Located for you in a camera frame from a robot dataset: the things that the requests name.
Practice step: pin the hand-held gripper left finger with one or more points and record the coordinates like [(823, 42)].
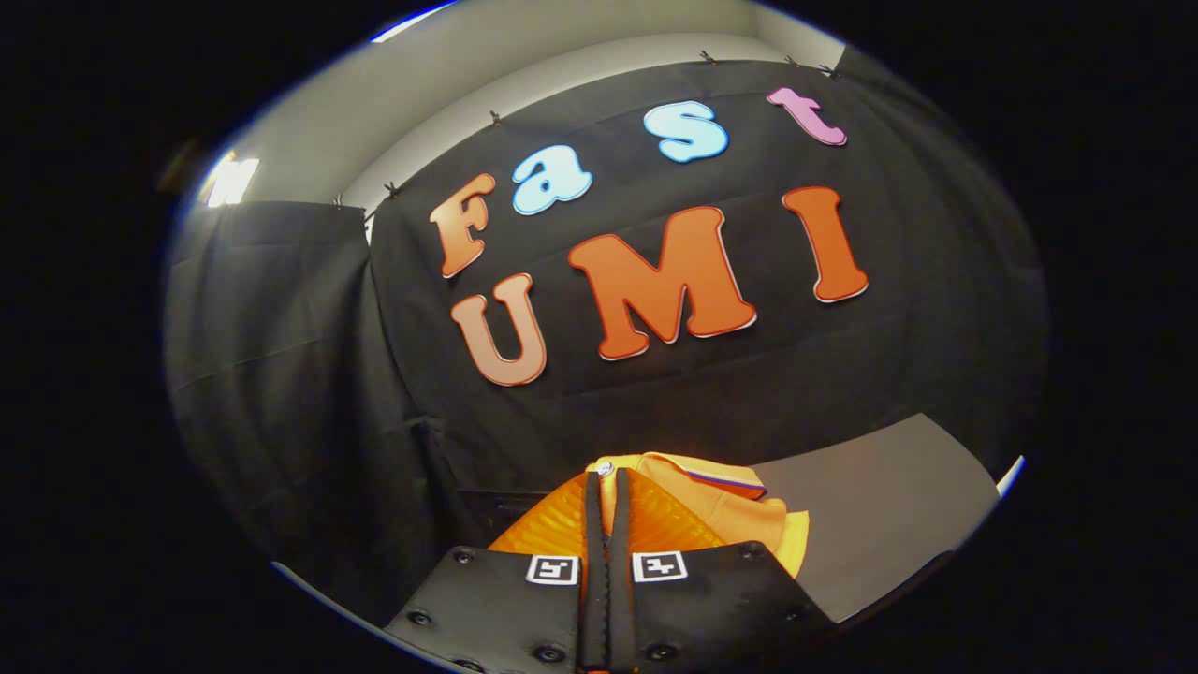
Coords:
[(594, 580)]

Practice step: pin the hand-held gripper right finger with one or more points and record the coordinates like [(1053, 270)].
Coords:
[(619, 580)]

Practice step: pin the yellow polo shirt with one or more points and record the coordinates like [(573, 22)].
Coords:
[(739, 515)]

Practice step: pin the black backdrop cloth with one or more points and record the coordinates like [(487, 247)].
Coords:
[(655, 402)]

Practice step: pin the wide ceiling light panel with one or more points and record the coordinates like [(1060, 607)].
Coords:
[(412, 21)]

